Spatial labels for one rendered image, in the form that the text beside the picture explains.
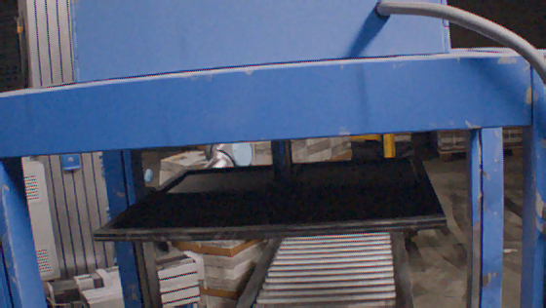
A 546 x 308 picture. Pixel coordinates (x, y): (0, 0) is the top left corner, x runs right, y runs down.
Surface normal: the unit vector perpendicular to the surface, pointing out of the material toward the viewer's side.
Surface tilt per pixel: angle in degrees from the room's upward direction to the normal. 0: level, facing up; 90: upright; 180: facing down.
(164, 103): 90
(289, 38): 90
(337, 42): 90
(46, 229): 90
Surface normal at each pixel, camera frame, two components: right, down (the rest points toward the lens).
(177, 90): -0.15, 0.16
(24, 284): 0.99, -0.06
